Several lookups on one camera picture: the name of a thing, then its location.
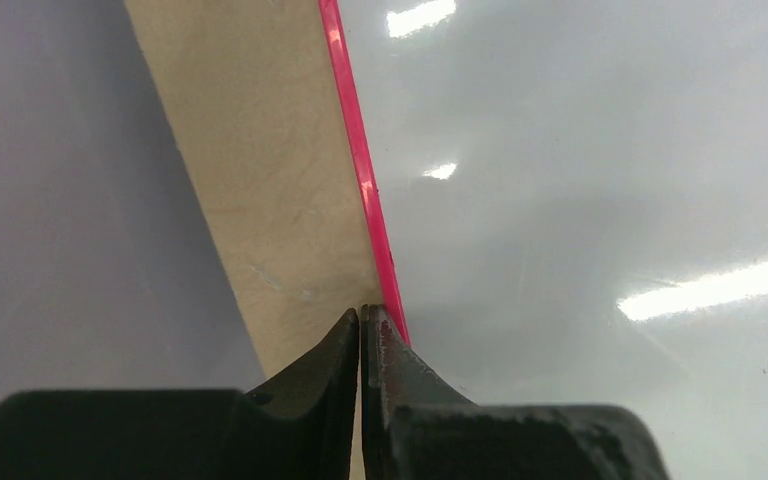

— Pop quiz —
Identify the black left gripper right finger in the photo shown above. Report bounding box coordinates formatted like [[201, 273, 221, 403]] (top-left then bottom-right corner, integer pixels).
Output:
[[360, 305, 669, 479]]

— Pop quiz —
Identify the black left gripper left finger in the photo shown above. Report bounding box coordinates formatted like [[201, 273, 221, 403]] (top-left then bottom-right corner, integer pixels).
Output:
[[0, 310, 359, 479]]

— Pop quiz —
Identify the white board with pink rim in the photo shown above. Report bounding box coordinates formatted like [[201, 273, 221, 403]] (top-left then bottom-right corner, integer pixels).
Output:
[[320, 1, 768, 479]]

